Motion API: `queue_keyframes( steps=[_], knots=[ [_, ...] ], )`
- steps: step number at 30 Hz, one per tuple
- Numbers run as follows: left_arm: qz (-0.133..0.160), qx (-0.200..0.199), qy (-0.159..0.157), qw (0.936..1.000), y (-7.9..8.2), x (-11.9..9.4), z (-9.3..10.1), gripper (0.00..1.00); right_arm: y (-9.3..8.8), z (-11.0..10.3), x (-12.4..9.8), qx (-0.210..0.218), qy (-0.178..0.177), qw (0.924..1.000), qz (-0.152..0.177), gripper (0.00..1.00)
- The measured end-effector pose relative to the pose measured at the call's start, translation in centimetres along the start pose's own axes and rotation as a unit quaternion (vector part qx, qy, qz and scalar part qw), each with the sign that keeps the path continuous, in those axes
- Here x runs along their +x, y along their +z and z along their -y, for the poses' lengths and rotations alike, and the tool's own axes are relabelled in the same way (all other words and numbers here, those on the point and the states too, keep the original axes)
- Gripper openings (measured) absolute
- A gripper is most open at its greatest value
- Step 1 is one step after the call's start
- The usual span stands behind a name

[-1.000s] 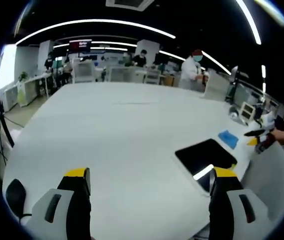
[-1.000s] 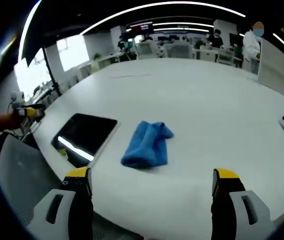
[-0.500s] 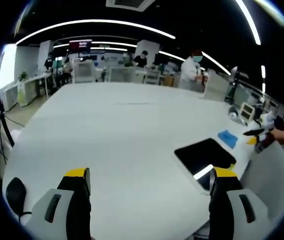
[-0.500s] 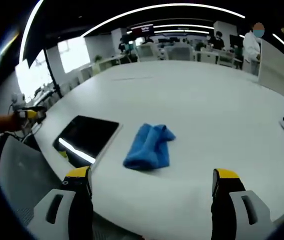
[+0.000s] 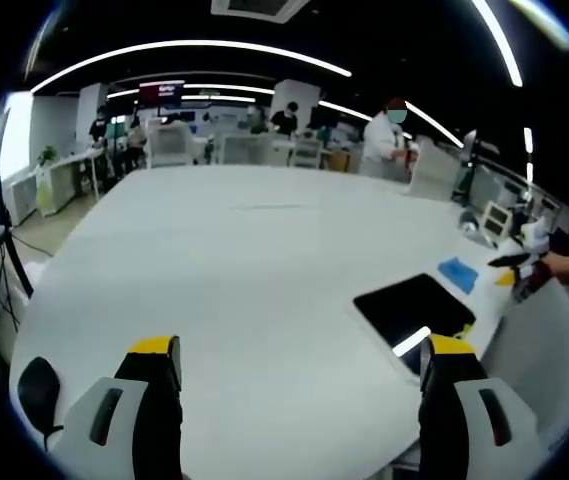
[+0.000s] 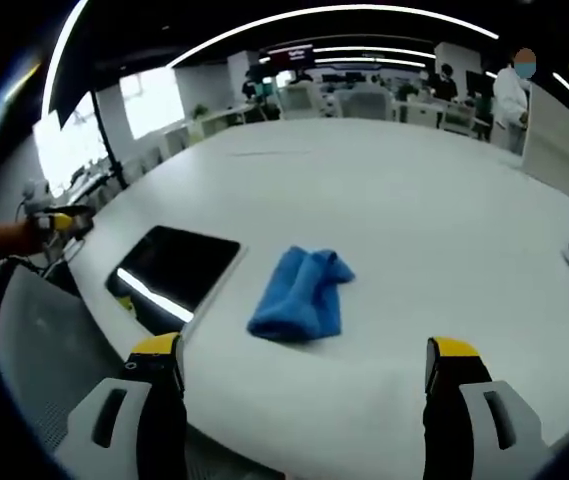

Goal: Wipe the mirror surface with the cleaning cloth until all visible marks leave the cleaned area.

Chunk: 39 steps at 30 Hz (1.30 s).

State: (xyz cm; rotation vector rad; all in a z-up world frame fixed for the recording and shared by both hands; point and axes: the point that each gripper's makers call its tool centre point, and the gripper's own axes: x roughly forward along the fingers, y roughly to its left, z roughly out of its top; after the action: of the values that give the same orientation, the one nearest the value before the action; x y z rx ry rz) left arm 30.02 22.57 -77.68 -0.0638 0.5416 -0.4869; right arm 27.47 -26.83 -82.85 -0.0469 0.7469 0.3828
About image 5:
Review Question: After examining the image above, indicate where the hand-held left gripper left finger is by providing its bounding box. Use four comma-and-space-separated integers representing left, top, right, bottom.
57, 334, 186, 480

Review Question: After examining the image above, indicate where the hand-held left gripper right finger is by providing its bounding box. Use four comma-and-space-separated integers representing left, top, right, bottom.
417, 333, 553, 480

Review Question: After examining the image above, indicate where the blue cleaning cloth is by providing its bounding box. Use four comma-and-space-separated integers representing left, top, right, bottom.
436, 256, 481, 296

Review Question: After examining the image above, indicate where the black tablet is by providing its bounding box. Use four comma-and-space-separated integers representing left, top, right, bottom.
347, 272, 480, 386

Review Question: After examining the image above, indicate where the black stand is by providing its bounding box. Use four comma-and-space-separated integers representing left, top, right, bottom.
457, 128, 481, 207

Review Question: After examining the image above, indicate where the black computer mouse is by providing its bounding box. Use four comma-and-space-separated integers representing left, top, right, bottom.
16, 355, 64, 452

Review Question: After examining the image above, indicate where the white chair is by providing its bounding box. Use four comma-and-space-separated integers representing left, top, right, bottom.
220, 133, 276, 167
145, 121, 196, 169
407, 139, 459, 202
290, 139, 324, 170

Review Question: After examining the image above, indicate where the long curved ceiling light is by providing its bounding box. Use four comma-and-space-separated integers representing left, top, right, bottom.
470, 0, 525, 88
30, 39, 353, 95

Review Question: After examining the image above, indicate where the black tripod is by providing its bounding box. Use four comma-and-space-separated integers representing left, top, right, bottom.
0, 164, 35, 301

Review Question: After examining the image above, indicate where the yellow-green bag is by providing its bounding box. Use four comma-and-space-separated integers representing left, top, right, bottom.
36, 166, 59, 217

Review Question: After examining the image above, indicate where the white side desk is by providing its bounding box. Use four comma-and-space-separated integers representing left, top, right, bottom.
47, 149, 106, 212

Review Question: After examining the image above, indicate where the ceiling air vent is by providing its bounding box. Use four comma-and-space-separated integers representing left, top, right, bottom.
210, 0, 311, 24

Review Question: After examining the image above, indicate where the red wall screen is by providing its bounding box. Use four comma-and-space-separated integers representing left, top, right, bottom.
138, 80, 186, 108

